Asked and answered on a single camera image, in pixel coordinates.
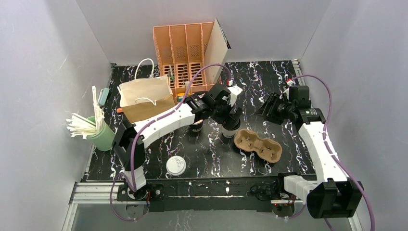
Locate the brown paper takeout bag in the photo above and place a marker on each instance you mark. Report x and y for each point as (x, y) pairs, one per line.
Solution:
(143, 98)

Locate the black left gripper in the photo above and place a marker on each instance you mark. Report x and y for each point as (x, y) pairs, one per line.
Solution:
(228, 118)

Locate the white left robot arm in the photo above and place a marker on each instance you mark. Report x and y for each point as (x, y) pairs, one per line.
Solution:
(131, 140)

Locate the green cup holder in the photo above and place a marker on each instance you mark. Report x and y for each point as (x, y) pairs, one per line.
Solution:
(103, 140)

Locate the white plastic cup lid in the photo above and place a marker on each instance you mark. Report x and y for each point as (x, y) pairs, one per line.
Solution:
(176, 165)

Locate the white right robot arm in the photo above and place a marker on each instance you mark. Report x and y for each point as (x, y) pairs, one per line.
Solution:
(325, 169)

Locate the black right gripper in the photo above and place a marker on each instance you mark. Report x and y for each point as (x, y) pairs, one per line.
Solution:
(277, 106)

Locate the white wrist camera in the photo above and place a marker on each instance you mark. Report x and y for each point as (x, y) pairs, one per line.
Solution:
(235, 91)
(287, 87)

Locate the black paper coffee cup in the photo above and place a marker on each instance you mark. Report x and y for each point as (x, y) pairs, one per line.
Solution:
(196, 127)

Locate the teal eraser case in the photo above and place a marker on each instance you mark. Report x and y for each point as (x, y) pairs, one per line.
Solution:
(102, 98)

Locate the white board panel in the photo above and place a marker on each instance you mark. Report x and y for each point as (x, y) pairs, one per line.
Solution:
(217, 51)

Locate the white wrapped straws bundle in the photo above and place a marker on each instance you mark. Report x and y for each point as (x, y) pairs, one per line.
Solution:
(81, 126)

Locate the orange desktop file organizer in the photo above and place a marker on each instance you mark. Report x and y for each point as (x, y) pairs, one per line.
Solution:
(180, 53)

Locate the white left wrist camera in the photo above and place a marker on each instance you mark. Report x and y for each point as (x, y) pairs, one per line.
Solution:
(235, 91)

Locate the white paper coffee cup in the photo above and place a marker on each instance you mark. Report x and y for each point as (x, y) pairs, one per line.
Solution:
(230, 133)

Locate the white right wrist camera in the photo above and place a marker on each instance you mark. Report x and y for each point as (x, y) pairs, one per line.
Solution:
(287, 87)

